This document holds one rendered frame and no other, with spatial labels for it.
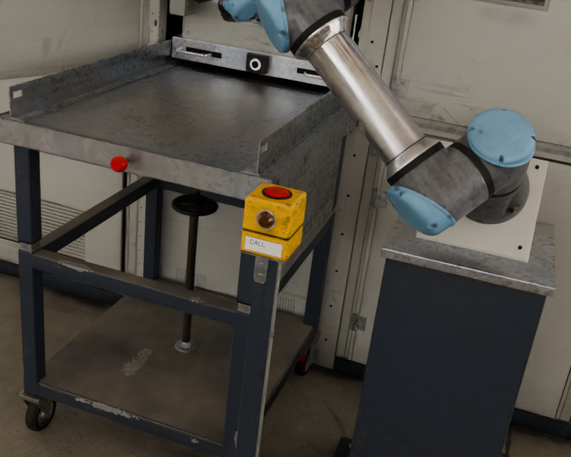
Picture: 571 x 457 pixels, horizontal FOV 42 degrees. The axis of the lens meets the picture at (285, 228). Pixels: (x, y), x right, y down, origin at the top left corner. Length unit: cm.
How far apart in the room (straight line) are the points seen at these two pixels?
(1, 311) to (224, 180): 133
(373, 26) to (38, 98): 85
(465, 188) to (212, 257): 120
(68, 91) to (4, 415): 88
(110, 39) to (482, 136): 120
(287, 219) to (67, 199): 144
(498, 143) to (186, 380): 104
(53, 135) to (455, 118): 99
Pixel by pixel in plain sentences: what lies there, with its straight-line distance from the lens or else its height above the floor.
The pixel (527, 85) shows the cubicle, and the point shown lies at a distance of 195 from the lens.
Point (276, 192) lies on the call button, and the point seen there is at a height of 91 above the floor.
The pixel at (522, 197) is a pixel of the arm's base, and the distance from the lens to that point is 149.
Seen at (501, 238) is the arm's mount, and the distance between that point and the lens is 150.
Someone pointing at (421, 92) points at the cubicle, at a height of 91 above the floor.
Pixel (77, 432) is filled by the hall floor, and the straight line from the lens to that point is 210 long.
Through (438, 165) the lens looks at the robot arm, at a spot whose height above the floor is 95.
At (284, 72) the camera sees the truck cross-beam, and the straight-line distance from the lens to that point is 212.
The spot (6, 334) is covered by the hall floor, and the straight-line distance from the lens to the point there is 250.
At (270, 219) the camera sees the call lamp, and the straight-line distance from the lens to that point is 117.
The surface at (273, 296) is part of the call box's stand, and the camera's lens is 126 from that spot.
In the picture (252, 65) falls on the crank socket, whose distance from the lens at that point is 212.
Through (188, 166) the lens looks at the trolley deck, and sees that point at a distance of 148.
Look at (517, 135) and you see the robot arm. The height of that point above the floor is 101.
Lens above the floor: 134
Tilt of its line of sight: 24 degrees down
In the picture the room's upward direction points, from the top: 7 degrees clockwise
